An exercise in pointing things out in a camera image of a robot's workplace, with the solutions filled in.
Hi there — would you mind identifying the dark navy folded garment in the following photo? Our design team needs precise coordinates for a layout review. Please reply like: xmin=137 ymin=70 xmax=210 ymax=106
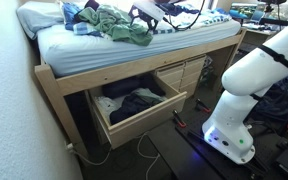
xmin=109 ymin=93 xmax=158 ymax=125

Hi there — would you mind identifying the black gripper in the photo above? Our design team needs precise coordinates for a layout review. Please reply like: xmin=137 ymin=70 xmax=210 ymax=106
xmin=127 ymin=4 xmax=160 ymax=36

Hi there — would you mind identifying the white floor cable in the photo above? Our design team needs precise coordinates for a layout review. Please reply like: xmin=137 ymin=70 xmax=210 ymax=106
xmin=65 ymin=142 xmax=113 ymax=167
xmin=137 ymin=133 xmax=162 ymax=180

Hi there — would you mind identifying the dark patterned fabric bundle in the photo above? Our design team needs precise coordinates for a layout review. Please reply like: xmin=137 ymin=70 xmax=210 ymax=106
xmin=199 ymin=55 xmax=216 ymax=88

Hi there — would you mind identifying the teal cloth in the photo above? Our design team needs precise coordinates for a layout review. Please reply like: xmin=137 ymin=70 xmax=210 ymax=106
xmin=228 ymin=9 xmax=248 ymax=19

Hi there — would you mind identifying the wooden closed drawer bank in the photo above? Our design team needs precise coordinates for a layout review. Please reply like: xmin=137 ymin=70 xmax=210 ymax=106
xmin=154 ymin=54 xmax=208 ymax=99

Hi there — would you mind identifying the wooden desk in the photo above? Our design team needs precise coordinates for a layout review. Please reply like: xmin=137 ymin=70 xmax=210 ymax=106
xmin=242 ymin=19 xmax=288 ymax=46

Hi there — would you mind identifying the large open wooden drawer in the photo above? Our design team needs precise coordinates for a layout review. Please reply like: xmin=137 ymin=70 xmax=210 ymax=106
xmin=85 ymin=74 xmax=188 ymax=150

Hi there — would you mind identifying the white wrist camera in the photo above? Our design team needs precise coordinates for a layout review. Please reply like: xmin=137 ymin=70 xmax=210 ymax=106
xmin=132 ymin=0 xmax=167 ymax=23

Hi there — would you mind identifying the grey white shirt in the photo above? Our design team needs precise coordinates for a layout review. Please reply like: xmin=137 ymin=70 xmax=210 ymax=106
xmin=95 ymin=87 xmax=168 ymax=121

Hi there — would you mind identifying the black garment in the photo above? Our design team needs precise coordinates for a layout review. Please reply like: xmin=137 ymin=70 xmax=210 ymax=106
xmin=102 ymin=73 xmax=167 ymax=100

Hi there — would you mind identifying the bright blue garment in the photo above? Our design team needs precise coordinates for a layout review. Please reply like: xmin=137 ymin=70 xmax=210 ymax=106
xmin=62 ymin=2 xmax=85 ymax=31

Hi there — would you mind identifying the wooden bed frame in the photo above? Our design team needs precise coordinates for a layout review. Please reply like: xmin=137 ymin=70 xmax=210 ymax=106
xmin=33 ymin=28 xmax=248 ymax=158

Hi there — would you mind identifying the black stand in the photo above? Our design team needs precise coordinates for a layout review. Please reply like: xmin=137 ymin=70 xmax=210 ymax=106
xmin=257 ymin=0 xmax=288 ymax=27

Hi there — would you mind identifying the computer monitor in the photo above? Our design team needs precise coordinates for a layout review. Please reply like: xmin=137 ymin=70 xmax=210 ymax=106
xmin=229 ymin=2 xmax=259 ymax=20

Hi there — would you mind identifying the light blue pillow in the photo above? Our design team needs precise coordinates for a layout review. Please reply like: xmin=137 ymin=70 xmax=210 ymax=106
xmin=16 ymin=0 xmax=65 ymax=41

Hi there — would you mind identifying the red handled clamp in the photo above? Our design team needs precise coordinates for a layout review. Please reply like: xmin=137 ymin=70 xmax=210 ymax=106
xmin=194 ymin=98 xmax=212 ymax=114
xmin=172 ymin=109 xmax=188 ymax=129

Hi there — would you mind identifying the dark navy garment with blue trim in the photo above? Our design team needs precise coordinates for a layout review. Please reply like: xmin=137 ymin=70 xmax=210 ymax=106
xmin=83 ymin=0 xmax=101 ymax=12

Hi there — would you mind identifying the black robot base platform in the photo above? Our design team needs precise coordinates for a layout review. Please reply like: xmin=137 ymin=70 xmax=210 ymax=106
xmin=147 ymin=99 xmax=285 ymax=180

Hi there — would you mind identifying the blue white checked cloth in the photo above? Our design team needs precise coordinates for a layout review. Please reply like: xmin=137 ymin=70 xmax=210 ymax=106
xmin=72 ymin=21 xmax=103 ymax=38

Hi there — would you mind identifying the mattress with light blue sheet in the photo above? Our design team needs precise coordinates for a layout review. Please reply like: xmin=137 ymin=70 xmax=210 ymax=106
xmin=36 ymin=18 xmax=242 ymax=78

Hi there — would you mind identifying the blue patterned duvet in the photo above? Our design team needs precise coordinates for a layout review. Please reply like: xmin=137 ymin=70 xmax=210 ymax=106
xmin=143 ymin=1 xmax=233 ymax=35

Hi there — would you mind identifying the dark blue fabric pile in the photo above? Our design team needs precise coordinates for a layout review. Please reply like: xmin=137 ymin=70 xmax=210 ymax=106
xmin=247 ymin=74 xmax=288 ymax=126

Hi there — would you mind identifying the green garment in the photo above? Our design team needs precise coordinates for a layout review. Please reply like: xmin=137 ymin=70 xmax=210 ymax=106
xmin=78 ymin=4 xmax=154 ymax=47

